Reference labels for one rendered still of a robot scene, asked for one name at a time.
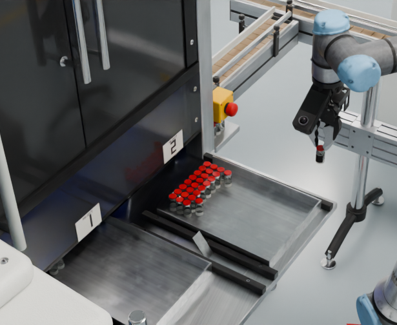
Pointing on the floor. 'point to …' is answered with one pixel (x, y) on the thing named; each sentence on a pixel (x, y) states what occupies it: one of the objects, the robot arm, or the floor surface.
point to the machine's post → (204, 137)
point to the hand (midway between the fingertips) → (319, 146)
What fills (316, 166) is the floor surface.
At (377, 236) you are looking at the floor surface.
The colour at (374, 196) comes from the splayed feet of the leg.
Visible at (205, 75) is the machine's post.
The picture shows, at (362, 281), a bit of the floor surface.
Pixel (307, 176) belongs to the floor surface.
